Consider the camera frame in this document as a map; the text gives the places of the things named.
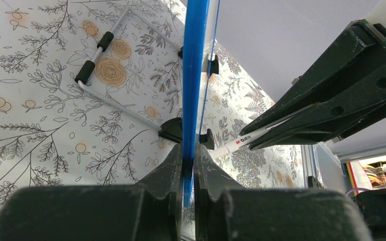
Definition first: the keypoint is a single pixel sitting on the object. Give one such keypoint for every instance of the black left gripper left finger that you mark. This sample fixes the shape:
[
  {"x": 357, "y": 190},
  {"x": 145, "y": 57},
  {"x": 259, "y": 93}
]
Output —
[{"x": 147, "y": 210}]

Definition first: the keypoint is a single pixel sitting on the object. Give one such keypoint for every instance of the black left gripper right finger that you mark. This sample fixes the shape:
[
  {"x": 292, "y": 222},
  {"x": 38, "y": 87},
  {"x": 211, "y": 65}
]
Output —
[{"x": 225, "y": 210}]

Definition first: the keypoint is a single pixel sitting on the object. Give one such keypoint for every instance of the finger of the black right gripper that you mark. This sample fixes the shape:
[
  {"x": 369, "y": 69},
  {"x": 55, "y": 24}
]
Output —
[
  {"x": 359, "y": 50},
  {"x": 357, "y": 107}
]

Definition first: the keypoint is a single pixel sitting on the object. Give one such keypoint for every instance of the white orange whiteboard marker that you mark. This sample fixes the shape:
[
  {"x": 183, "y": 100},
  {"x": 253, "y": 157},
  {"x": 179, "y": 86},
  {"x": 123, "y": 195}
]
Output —
[{"x": 244, "y": 140}]

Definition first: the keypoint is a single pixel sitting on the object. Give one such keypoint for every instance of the blue framed whiteboard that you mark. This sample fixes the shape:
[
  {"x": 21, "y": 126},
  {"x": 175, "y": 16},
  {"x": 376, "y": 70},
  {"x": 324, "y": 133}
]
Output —
[{"x": 197, "y": 54}]

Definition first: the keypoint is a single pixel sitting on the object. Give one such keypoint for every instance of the floral table cloth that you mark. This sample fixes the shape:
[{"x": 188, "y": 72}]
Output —
[{"x": 52, "y": 132}]

